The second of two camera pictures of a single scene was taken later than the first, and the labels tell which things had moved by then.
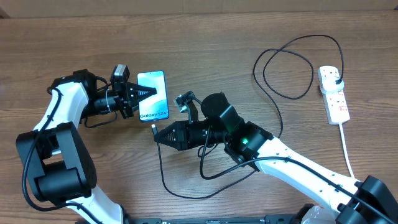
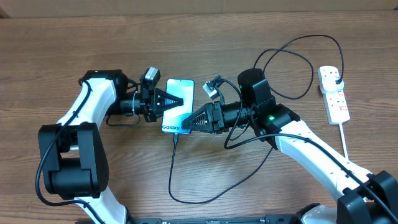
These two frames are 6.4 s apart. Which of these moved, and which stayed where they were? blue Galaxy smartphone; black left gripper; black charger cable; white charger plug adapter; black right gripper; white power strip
Moved: black left gripper; black right gripper; blue Galaxy smartphone; black charger cable
Stayed: white charger plug adapter; white power strip
